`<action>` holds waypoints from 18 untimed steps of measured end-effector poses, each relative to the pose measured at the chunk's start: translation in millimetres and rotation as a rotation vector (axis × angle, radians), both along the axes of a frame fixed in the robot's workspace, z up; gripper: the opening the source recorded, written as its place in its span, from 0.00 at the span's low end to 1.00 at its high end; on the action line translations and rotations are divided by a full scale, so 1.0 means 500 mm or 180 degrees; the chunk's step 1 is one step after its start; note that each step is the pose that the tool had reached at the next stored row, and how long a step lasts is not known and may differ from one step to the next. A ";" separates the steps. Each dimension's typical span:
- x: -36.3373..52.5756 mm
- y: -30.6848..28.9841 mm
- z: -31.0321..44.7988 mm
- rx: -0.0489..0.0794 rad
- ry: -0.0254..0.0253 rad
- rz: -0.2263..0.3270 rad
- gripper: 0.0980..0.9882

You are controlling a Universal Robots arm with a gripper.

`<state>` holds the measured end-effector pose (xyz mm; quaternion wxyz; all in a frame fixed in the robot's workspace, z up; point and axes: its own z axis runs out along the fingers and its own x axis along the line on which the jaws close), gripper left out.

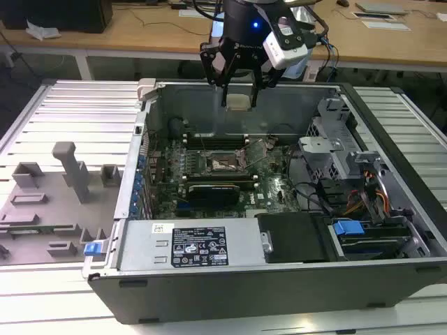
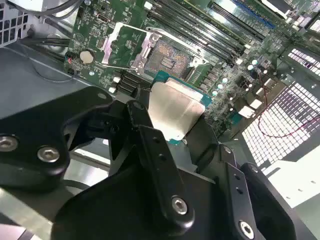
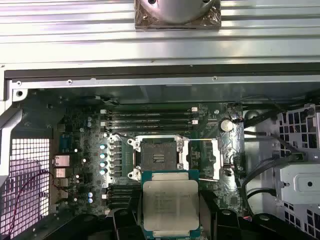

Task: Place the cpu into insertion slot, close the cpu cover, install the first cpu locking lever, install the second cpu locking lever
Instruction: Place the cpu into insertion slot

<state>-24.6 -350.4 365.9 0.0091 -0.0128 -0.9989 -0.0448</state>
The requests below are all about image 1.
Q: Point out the black disk bay cover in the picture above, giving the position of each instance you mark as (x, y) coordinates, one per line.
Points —
(293, 237)

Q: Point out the grey flat device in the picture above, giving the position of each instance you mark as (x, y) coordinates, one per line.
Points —
(380, 7)

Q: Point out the blue card retainer row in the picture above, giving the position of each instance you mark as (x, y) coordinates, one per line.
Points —
(138, 179)

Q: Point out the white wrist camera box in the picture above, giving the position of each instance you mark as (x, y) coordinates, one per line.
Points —
(283, 52)

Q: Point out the dark grey PC case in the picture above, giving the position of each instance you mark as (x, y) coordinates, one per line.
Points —
(244, 296)

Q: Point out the wooden desk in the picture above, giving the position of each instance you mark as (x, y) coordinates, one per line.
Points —
(139, 38)

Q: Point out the white code sticker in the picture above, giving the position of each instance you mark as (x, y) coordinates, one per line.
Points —
(162, 228)

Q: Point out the CPU socket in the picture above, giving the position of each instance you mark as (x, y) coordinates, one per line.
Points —
(218, 164)

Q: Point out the white paper sheet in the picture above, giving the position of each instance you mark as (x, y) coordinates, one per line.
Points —
(192, 13)
(384, 26)

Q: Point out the silver CPU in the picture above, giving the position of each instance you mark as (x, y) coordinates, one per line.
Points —
(239, 101)

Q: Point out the black rating label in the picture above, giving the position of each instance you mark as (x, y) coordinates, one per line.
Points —
(199, 258)

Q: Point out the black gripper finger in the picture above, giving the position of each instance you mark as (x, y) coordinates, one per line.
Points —
(265, 78)
(209, 59)

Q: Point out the green RAM stick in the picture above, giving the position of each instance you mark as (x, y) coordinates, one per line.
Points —
(31, 229)

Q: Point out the black box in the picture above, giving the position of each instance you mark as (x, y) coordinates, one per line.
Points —
(52, 14)

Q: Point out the hard disk in blue carrier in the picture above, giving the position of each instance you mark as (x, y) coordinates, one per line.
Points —
(349, 230)

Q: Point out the black power adapter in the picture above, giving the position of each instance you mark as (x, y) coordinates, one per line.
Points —
(178, 5)

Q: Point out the blue case latch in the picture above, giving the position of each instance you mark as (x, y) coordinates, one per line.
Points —
(91, 249)

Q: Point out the black graphics card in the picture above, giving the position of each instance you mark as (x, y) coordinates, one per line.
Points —
(213, 195)

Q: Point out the grey power supply unit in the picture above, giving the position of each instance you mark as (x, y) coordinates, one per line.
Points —
(139, 244)

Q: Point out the silver metal drive cage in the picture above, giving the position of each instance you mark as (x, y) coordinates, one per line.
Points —
(321, 146)

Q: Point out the green motherboard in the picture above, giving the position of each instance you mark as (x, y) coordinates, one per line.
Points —
(272, 195)

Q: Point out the white crumpled paper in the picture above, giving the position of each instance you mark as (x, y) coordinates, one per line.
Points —
(42, 31)

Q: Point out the grey parts rack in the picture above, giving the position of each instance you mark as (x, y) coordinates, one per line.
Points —
(52, 209)

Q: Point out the black RAM slot bank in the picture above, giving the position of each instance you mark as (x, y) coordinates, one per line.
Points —
(213, 140)
(216, 177)

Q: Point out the black computer mouse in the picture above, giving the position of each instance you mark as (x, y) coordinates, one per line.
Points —
(342, 3)

